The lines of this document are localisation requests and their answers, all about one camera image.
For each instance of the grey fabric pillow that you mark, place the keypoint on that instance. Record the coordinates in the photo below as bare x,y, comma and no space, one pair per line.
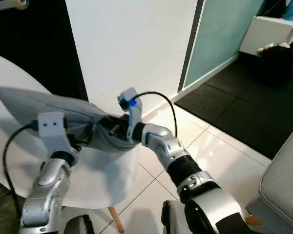
39,102

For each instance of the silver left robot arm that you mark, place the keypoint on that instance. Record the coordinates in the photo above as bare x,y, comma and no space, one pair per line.
46,190

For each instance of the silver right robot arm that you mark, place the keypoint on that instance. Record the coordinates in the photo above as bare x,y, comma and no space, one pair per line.
205,204

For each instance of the white chair with wooden legs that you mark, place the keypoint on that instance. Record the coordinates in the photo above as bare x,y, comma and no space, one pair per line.
102,175

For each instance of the grey upholstered ottoman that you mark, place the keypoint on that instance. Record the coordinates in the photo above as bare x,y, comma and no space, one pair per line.
283,185

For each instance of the robot right leg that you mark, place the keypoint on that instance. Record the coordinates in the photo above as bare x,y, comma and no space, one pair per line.
172,219

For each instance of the black bag with white top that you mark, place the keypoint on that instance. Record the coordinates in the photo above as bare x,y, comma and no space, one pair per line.
278,66

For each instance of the white cabinet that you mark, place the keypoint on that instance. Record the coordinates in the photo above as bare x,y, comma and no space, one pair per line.
263,34

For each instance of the grey rod with tan end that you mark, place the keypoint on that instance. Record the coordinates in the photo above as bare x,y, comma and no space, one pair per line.
10,4

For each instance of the plain black bag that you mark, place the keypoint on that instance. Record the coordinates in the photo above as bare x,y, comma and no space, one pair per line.
276,7

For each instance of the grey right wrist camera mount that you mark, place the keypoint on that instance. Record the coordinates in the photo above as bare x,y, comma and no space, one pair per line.
134,114

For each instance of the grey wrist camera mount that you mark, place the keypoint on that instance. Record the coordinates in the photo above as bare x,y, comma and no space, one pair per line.
51,126
134,114

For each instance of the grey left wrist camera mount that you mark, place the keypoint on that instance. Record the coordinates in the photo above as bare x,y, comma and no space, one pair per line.
51,126

